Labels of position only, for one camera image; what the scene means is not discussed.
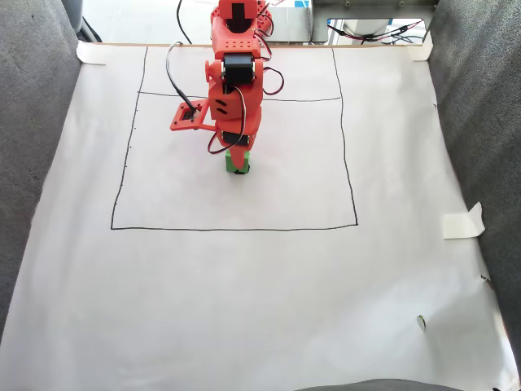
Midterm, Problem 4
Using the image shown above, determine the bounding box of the white paper sheet with lines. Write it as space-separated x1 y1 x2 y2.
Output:
0 42 521 391

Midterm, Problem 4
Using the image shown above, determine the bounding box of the green foam block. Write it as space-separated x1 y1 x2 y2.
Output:
225 152 251 175

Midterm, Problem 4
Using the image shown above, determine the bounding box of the red and black wire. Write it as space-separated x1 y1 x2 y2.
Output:
327 20 421 44

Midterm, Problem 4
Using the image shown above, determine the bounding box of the orange camera mount with camera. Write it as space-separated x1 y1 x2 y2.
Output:
169 99 217 132

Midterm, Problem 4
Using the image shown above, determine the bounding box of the grey metal frame with window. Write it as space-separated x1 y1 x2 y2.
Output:
311 0 439 45

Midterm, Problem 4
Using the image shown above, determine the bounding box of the white cylinder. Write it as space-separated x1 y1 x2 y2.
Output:
341 19 387 37

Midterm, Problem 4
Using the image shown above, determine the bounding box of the white tape piece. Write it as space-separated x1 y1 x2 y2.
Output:
406 30 434 62
441 201 487 240
76 40 109 66

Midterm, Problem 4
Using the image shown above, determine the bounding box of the grey fabric cushion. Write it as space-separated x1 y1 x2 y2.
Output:
0 0 82 343
427 0 521 367

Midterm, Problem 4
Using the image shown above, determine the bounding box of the black camera cable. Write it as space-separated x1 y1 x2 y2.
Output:
165 0 201 114

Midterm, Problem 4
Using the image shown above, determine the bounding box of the grey bin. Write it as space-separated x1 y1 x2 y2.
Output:
60 0 85 33

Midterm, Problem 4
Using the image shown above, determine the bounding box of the red white black servo cable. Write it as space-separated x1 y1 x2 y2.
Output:
260 66 285 98
207 84 247 156

